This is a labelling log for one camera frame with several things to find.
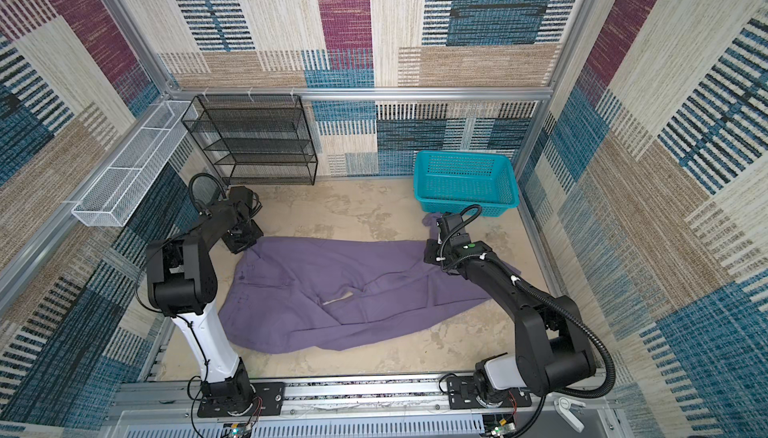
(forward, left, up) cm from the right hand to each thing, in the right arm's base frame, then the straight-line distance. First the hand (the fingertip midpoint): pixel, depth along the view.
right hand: (433, 255), depth 89 cm
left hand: (+10, +58, -2) cm, 58 cm away
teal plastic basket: (+37, -13, -8) cm, 40 cm away
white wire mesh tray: (+5, +77, +26) cm, 82 cm away
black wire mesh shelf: (+44, +59, +10) cm, 75 cm away
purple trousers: (-8, +32, -7) cm, 33 cm away
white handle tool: (-37, -26, -6) cm, 46 cm away
